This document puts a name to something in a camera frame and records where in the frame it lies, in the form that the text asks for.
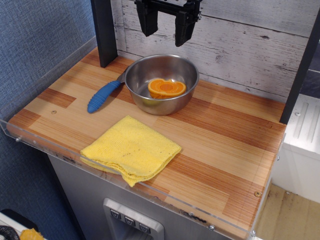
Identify grey cabinet with dispenser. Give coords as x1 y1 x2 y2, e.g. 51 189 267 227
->
49 156 227 240

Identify stainless steel bowl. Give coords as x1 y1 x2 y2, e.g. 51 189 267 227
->
123 54 199 116

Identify black and yellow object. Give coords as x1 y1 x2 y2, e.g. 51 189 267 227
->
0 209 46 240

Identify dark left shelf post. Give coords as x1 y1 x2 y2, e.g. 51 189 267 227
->
90 0 118 68

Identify dark shelf post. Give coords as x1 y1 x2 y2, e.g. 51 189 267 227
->
90 0 118 68
279 10 320 125

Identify orange slice toy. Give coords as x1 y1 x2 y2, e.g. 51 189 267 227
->
147 78 187 99

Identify white side unit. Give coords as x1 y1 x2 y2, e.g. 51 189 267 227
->
271 94 320 203

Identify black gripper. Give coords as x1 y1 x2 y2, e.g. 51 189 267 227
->
134 0 201 47

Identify yellow towel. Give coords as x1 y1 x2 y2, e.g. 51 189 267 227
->
80 115 182 187

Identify blue handled knife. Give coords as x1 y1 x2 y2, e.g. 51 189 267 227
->
87 72 125 114

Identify dark right shelf post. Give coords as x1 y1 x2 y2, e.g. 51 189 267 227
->
279 10 320 125

